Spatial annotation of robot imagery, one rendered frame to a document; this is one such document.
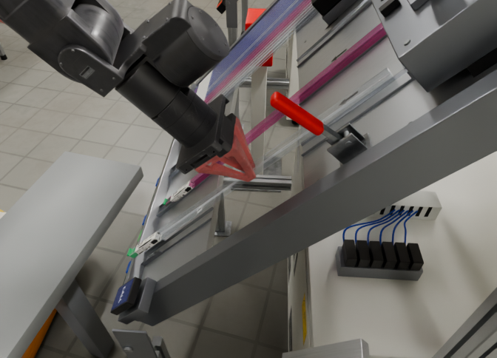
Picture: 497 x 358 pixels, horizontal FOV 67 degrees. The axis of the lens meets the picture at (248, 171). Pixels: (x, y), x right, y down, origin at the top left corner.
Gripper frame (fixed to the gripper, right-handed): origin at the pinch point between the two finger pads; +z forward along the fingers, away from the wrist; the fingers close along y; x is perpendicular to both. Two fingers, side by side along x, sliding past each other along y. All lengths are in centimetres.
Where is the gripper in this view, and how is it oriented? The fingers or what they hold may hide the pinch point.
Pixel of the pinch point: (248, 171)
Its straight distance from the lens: 50.3
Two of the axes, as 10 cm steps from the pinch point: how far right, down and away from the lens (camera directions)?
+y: 0.4, -6.9, 7.2
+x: -7.6, 4.5, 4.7
